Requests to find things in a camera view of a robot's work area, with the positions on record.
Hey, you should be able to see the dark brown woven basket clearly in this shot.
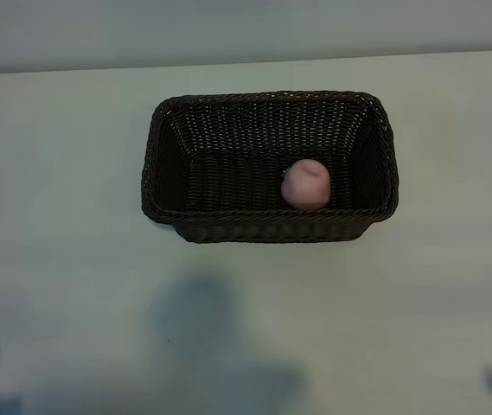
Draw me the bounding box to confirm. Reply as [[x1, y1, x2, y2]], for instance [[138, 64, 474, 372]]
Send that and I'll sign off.
[[140, 89, 401, 246]]

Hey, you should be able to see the pink peach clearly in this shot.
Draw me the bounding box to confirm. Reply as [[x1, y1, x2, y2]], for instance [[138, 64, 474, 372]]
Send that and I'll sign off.
[[279, 157, 331, 211]]

